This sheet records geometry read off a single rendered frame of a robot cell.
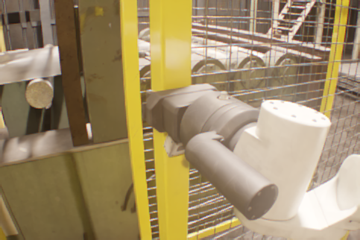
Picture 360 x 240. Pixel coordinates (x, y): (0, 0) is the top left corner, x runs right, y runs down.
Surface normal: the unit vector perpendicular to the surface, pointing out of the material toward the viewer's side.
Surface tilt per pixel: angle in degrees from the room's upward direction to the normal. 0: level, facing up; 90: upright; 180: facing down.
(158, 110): 90
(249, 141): 80
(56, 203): 90
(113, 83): 90
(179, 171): 90
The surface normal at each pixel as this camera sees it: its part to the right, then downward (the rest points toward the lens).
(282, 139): -0.58, 0.19
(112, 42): 0.42, 0.37
